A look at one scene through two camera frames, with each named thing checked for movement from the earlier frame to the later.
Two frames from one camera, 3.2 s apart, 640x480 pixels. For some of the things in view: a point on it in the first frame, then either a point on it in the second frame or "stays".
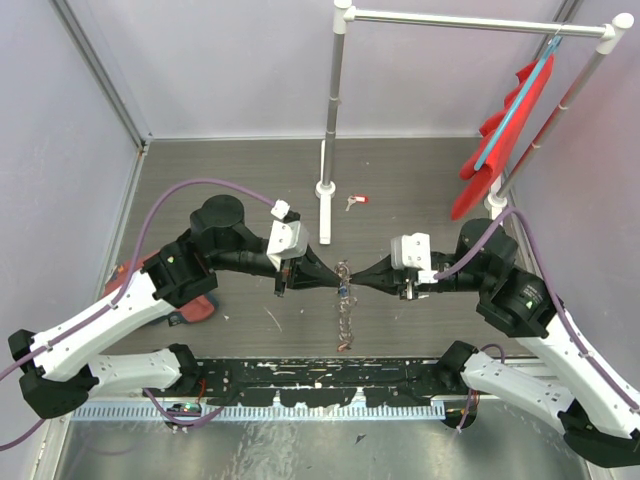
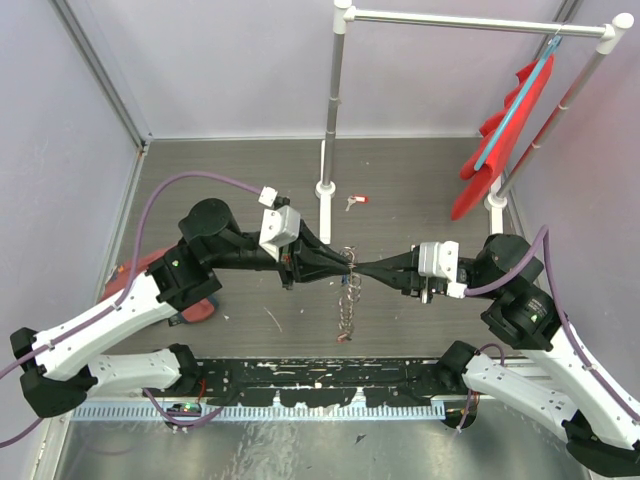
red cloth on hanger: [482, 181] stays
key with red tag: [360, 198] stays
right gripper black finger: [389, 287] → [407, 283]
